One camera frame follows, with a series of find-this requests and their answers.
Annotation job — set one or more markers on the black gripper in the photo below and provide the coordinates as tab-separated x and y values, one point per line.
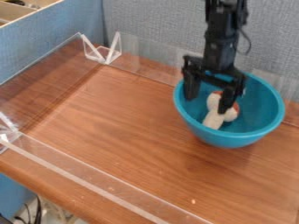
215	69

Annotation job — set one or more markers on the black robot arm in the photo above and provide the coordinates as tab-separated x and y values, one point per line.
225	17

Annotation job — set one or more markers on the blue plastic bowl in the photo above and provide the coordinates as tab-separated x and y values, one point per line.
261	114

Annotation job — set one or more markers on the wooden shelf unit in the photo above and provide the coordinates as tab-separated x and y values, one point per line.
14	10

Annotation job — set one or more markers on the clear acrylic barrier frame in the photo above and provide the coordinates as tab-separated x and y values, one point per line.
92	138

